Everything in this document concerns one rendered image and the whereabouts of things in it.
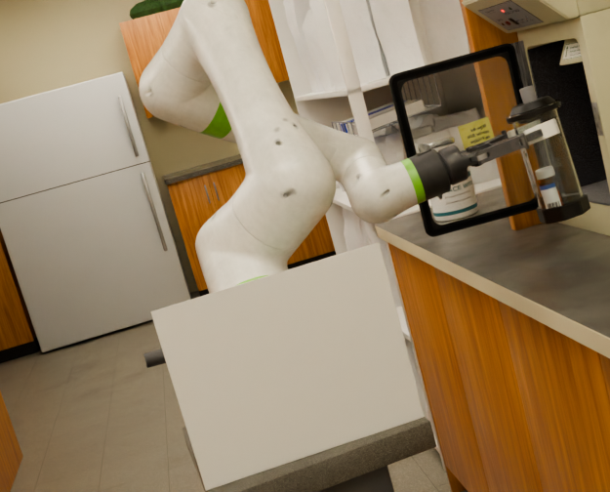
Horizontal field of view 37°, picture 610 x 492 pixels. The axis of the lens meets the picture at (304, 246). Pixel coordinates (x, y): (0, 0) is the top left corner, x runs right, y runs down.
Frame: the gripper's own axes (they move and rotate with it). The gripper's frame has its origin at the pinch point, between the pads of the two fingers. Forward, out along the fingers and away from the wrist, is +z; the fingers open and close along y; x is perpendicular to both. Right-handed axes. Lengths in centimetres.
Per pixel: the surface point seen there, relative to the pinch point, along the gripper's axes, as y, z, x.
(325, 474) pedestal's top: -60, -62, 26
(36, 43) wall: 537, -172, -146
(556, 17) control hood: 4.4, 12.9, -19.3
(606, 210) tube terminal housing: 9.9, 11.2, 22.7
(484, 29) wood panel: 38.2, 8.2, -22.7
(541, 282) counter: -8.0, -11.9, 26.9
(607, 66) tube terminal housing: 2.9, 18.7, -6.2
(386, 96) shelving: 227, 12, -14
